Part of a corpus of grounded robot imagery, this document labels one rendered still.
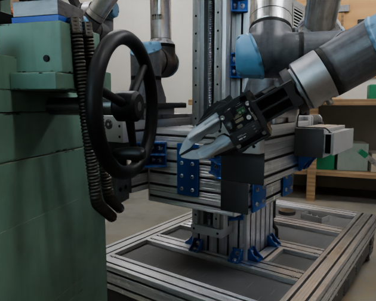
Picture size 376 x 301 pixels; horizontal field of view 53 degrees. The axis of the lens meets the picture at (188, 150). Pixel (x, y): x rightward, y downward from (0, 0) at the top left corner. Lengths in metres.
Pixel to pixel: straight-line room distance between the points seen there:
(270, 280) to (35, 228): 0.86
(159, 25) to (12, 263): 1.09
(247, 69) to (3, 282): 0.57
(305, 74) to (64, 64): 0.41
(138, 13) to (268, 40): 3.87
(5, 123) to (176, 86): 3.52
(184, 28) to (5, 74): 3.56
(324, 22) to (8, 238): 0.90
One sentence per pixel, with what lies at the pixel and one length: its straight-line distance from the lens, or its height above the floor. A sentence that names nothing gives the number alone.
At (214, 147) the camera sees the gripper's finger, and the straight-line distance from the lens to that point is 0.60.
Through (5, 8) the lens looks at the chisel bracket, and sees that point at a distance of 0.95.
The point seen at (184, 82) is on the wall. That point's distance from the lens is 4.15.
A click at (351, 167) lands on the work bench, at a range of 3.47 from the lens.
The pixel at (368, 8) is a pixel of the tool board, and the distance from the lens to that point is 3.96.
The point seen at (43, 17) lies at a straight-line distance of 0.76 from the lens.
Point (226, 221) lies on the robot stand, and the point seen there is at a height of 0.39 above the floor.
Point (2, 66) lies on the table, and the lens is 0.75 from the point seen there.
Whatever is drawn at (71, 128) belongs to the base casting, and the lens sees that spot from 0.91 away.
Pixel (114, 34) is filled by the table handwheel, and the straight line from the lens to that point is 0.70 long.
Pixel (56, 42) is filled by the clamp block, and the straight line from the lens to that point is 0.72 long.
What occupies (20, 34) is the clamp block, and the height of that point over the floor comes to 0.94.
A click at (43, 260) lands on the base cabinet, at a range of 0.86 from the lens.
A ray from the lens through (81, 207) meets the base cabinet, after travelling 0.96.
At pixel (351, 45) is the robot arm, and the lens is 0.56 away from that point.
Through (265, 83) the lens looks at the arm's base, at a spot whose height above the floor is 0.87.
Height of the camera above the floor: 0.82
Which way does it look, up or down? 7 degrees down
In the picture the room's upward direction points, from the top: straight up
